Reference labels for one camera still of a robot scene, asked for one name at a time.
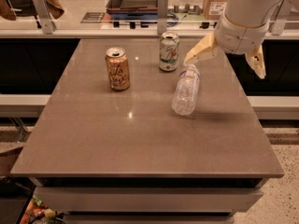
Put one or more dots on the middle metal glass bracket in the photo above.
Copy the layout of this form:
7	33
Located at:
162	16

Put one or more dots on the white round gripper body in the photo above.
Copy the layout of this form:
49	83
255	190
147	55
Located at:
241	37

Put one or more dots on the orange LaCroix can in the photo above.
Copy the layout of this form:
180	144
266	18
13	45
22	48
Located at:
118	68

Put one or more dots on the brown jacket on chair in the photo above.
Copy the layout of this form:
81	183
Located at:
12	9

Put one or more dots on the cardboard box with label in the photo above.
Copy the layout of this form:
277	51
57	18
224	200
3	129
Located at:
212	9

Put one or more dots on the right metal glass bracket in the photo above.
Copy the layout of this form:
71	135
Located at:
279	22

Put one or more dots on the left metal glass bracket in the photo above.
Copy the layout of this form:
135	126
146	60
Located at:
47	25

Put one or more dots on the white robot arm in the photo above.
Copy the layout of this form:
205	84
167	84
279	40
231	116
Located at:
252	13

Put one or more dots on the grey table base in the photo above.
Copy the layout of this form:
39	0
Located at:
148	205

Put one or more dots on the colourful snack bag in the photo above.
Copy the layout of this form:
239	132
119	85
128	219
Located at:
37	213

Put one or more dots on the white green soda can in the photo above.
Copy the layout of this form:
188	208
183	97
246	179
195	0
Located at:
168	53

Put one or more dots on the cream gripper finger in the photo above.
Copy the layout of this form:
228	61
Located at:
205	49
255	61

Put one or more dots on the clear plastic water bottle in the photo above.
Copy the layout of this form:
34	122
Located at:
185	97

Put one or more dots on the metal glass bracket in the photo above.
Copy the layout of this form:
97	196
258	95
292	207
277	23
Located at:
279	22
162	16
47	25

